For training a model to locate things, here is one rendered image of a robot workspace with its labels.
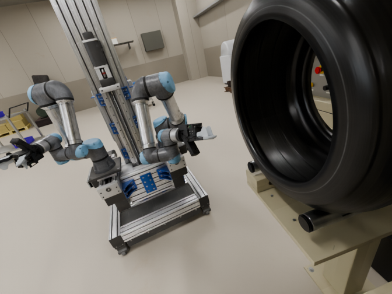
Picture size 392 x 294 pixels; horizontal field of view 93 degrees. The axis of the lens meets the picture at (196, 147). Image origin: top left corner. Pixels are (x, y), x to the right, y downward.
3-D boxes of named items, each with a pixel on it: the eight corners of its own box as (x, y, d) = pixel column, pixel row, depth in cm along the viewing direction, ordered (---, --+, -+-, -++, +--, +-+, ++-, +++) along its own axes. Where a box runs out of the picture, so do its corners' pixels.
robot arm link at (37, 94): (87, 161, 130) (41, 82, 105) (68, 164, 132) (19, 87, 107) (96, 153, 140) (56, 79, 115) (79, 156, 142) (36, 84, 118)
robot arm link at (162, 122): (158, 132, 152) (153, 116, 146) (174, 129, 151) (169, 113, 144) (155, 138, 141) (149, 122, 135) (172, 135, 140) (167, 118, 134)
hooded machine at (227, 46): (247, 81, 648) (244, 36, 585) (233, 86, 634) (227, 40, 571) (236, 80, 708) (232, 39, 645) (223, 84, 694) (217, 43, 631)
